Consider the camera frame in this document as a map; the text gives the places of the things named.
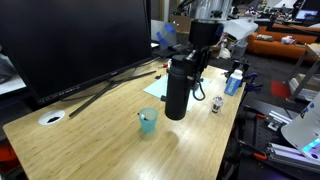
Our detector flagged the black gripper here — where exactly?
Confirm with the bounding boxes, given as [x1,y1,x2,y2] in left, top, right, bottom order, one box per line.
[184,19,224,84]

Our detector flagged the black flask with loop strap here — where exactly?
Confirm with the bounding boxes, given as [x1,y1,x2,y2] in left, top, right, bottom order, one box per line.
[164,54,206,121]

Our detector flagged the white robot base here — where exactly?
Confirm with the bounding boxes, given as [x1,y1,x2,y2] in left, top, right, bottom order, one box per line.
[280,99,320,166]

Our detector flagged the black clamp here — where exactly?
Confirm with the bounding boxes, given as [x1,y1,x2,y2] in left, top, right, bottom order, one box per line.
[226,58,251,79]

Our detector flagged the cardboard box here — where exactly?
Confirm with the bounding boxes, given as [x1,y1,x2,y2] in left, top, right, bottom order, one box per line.
[169,13,193,34]

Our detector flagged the small clear glass jar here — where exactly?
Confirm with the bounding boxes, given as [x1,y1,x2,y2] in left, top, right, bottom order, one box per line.
[211,95,225,115]

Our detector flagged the white board with blue tape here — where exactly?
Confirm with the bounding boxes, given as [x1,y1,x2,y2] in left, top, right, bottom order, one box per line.
[150,19,178,49]

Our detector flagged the white rectangular mat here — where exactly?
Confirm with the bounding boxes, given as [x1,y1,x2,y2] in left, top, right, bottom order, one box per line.
[143,73,212,112]

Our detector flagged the white plastic cover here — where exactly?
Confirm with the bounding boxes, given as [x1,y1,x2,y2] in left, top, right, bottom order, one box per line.
[223,18,259,41]

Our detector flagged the blue clamp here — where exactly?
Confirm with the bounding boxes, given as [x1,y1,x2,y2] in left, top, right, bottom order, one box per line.
[243,72,264,94]

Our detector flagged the marker with white cap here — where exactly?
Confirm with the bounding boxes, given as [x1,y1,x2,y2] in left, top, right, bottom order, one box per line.
[137,112,149,122]

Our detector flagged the teal plastic cup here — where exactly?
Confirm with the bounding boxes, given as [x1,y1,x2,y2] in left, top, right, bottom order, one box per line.
[138,107,159,135]

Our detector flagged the orange sofa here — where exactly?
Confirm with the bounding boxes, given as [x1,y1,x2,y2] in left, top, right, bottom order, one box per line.
[247,23,320,61]

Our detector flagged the black monitor stand legs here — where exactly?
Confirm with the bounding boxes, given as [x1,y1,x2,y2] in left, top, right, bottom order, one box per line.
[68,69,158,118]

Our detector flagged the laptop screen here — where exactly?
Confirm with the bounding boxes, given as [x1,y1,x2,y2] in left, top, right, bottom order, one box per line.
[294,9,319,21]

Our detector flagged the large black monitor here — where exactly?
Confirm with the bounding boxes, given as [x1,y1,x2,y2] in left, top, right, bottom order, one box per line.
[0,0,154,107]

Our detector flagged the aluminium extrusion bar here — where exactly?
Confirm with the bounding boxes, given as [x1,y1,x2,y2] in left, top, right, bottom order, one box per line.
[266,141,320,174]

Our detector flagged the white desk cable grommet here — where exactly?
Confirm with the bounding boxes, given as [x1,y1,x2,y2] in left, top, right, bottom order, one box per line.
[37,109,66,126]

